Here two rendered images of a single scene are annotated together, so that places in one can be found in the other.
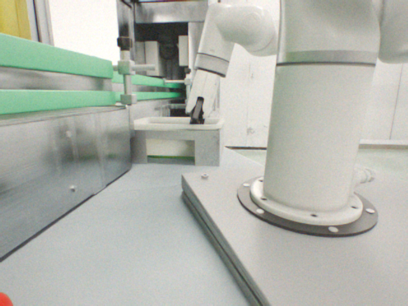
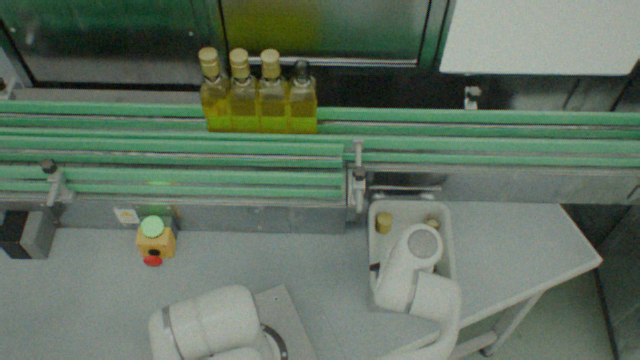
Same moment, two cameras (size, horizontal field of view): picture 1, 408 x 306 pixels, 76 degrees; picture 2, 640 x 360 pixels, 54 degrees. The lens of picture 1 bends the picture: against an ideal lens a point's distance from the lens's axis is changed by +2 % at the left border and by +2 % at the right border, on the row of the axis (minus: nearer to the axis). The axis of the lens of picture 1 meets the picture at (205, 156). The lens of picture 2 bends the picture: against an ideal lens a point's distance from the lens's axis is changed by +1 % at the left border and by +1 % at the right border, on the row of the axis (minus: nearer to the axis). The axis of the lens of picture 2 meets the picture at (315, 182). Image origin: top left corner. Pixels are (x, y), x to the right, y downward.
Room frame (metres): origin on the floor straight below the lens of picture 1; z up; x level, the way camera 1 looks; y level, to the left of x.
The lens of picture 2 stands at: (0.39, -0.49, 2.00)
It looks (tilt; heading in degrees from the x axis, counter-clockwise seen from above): 58 degrees down; 84
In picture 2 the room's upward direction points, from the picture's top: straight up
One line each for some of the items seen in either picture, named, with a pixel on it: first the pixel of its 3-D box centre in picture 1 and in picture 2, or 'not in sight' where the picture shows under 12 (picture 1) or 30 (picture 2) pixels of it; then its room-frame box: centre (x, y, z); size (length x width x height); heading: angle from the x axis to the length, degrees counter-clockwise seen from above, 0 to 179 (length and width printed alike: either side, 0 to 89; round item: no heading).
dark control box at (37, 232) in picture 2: not in sight; (26, 235); (-0.17, 0.20, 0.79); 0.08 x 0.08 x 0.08; 83
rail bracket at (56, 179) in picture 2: not in sight; (56, 192); (-0.06, 0.21, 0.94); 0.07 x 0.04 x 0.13; 83
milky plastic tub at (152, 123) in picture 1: (178, 137); (408, 255); (0.65, 0.07, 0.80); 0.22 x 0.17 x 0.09; 83
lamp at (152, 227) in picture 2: not in sight; (152, 226); (0.11, 0.17, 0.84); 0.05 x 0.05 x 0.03
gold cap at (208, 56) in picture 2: not in sight; (209, 61); (0.28, 0.34, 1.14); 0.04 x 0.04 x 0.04
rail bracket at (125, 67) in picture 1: (115, 71); (358, 177); (0.55, 0.18, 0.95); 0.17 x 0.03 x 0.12; 83
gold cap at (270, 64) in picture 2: not in sight; (270, 63); (0.39, 0.32, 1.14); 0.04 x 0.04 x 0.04
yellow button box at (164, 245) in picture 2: not in sight; (157, 238); (0.11, 0.17, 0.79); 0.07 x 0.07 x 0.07; 83
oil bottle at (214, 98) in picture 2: not in sight; (220, 113); (0.28, 0.34, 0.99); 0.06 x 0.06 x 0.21; 83
